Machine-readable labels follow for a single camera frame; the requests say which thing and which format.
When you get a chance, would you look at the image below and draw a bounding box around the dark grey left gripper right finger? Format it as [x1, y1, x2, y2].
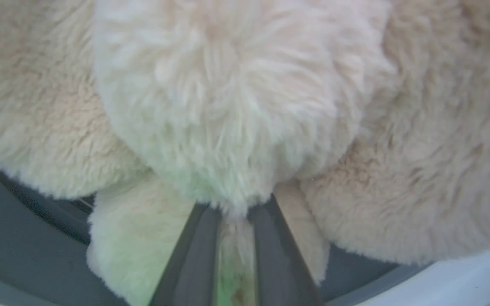
[248, 194, 325, 306]

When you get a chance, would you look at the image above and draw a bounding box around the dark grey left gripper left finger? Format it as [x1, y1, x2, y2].
[149, 202, 222, 306]

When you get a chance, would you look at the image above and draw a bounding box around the cream fluffy plush toy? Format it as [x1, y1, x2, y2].
[0, 0, 490, 306]

